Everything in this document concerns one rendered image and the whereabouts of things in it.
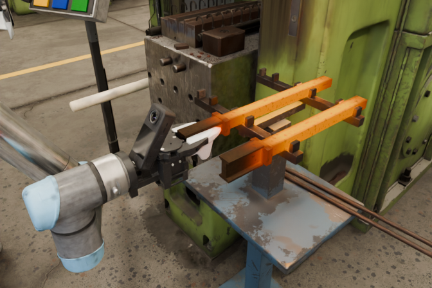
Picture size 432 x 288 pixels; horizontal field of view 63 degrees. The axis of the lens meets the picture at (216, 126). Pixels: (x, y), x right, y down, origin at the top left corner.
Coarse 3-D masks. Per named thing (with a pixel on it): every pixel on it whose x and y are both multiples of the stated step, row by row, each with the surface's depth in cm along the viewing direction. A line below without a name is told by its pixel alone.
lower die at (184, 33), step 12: (192, 12) 130; (228, 12) 129; (240, 12) 130; (252, 12) 130; (168, 24) 126; (180, 24) 121; (192, 24) 116; (204, 24) 118; (216, 24) 121; (228, 24) 125; (168, 36) 128; (180, 36) 123; (192, 36) 118
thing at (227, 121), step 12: (300, 84) 86; (312, 84) 86; (324, 84) 88; (276, 96) 80; (288, 96) 81; (300, 96) 84; (240, 108) 76; (252, 108) 76; (264, 108) 77; (276, 108) 80; (204, 120) 70; (216, 120) 70; (228, 120) 70; (240, 120) 74; (180, 132) 67; (192, 132) 67; (228, 132) 72
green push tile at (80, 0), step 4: (76, 0) 138; (80, 0) 137; (84, 0) 137; (88, 0) 137; (72, 4) 139; (76, 4) 138; (80, 4) 137; (84, 4) 137; (72, 8) 139; (76, 8) 138; (80, 8) 137; (84, 8) 137
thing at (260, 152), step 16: (320, 112) 74; (336, 112) 74; (352, 112) 77; (288, 128) 69; (304, 128) 69; (320, 128) 71; (256, 144) 62; (272, 144) 64; (288, 144) 66; (224, 160) 58; (240, 160) 60; (256, 160) 63; (224, 176) 60; (240, 176) 61
